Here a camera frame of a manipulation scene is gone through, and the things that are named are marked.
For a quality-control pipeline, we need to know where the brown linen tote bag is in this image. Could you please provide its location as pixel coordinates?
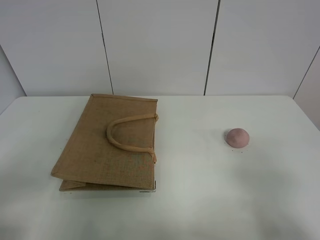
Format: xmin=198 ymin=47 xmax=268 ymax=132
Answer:
xmin=51 ymin=94 xmax=159 ymax=192

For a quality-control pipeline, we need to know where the pink peach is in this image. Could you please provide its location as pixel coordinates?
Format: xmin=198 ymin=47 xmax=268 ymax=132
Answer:
xmin=225 ymin=128 xmax=250 ymax=149

